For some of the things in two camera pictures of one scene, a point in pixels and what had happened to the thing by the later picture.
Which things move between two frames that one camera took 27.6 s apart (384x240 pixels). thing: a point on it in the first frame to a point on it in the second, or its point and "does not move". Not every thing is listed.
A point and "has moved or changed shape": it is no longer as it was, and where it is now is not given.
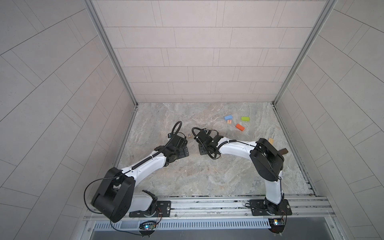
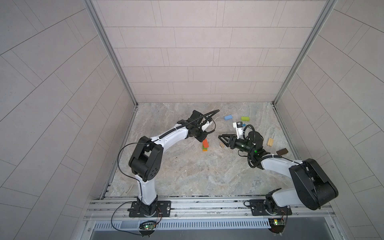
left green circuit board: [147, 227] does not move
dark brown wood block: [283, 151] does not move
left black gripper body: [180, 153] to [198, 134]
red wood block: [240, 127] has moved or changed shape
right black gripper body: [202, 149] to [243, 145]
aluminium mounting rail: [303, 208] does not move
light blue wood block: [229, 117] does not move
